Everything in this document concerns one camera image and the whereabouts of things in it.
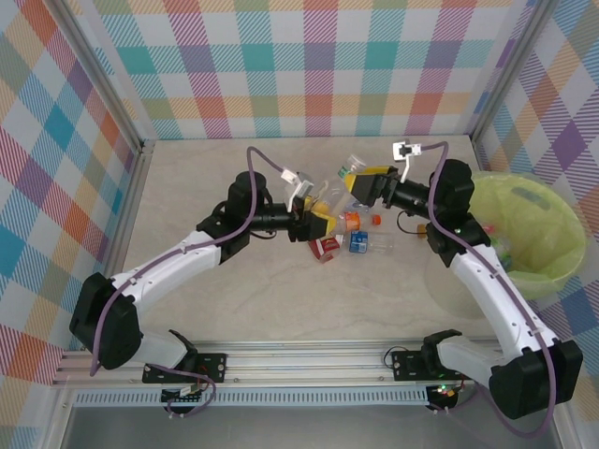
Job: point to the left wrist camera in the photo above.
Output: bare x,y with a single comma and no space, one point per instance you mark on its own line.
303,187

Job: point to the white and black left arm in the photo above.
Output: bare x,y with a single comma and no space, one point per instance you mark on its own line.
164,266

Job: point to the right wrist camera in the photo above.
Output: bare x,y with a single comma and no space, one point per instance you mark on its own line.
404,150

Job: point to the aluminium frame post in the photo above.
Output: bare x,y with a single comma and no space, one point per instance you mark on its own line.
107,70
513,70

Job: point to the small circuit board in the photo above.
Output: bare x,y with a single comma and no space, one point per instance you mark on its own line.
442,392
185,395

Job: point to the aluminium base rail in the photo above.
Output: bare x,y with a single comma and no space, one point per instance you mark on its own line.
304,365

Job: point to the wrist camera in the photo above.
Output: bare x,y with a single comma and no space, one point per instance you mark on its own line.
303,187
404,150

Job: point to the clear bottle with blue label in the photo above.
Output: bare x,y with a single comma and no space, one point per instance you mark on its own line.
358,242

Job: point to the tea bottle with red label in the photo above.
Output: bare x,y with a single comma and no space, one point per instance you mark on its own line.
325,248

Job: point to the yellow-green trash bin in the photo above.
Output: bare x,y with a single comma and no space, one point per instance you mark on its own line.
547,234

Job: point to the steel lower shelf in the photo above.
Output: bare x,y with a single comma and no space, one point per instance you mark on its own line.
304,430

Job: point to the clear bottle with orange label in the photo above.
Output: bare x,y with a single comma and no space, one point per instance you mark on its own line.
353,222

